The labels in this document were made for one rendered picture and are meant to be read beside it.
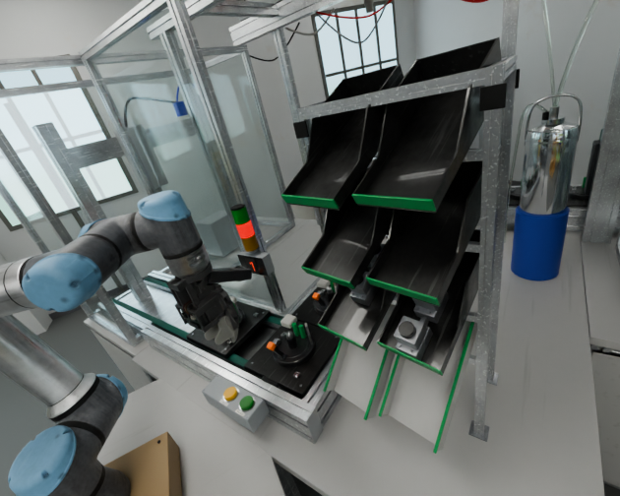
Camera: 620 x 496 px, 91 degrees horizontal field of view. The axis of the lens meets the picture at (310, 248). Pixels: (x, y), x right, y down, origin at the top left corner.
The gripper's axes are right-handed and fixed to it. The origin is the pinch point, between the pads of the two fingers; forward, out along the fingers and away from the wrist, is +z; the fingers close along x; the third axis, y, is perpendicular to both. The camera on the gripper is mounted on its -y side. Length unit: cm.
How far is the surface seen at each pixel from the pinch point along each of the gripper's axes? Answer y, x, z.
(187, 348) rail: -5, -46, 28
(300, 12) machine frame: -122, -46, -79
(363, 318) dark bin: -17.1, 24.8, 1.7
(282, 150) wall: -299, -234, 16
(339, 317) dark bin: -16.3, 18.6, 2.5
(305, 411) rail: -4.4, 9.8, 27.9
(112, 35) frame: -34, -56, -74
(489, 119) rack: -23, 47, -36
